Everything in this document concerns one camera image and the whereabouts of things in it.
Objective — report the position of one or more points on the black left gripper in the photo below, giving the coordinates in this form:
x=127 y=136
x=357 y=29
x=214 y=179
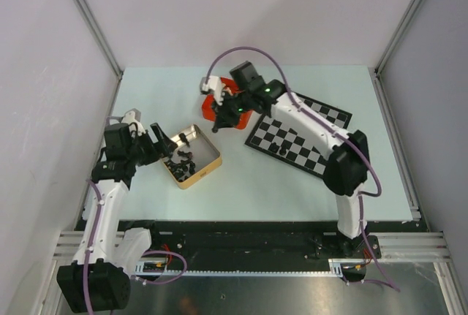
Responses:
x=165 y=145

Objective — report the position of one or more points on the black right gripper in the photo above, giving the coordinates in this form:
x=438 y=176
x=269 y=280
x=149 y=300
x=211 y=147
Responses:
x=224 y=116

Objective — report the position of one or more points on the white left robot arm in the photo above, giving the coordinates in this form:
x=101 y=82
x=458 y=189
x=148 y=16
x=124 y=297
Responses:
x=98 y=278

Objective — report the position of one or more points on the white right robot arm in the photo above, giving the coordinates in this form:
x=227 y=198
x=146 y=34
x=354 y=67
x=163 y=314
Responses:
x=345 y=154

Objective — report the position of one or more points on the pile of black chess pieces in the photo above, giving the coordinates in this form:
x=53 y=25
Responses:
x=181 y=165

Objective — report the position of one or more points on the red plastic tray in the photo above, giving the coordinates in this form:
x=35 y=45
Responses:
x=208 y=105

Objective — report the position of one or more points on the gold metal tin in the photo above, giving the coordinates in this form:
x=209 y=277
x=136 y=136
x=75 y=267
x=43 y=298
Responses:
x=194 y=157

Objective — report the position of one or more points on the black and white chessboard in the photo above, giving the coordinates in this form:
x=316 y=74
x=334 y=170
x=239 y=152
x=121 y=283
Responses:
x=301 y=153

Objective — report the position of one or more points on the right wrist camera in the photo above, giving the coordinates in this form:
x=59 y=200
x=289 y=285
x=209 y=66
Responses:
x=213 y=85

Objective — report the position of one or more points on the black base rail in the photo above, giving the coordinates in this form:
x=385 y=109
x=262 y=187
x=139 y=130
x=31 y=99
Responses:
x=318 y=239

